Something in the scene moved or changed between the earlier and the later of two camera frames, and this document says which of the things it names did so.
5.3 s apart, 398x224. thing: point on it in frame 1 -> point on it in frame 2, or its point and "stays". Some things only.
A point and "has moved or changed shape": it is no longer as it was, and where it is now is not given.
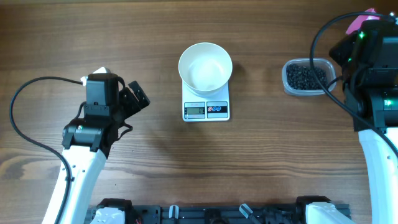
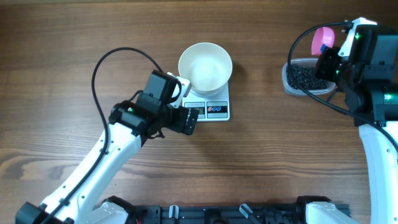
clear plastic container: [299, 79] stays
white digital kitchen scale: [195, 108] stays
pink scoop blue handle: [357, 23] has moved or changed shape
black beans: [302, 78] stays
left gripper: [127, 95] -> [178, 126]
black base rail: [216, 214] stays
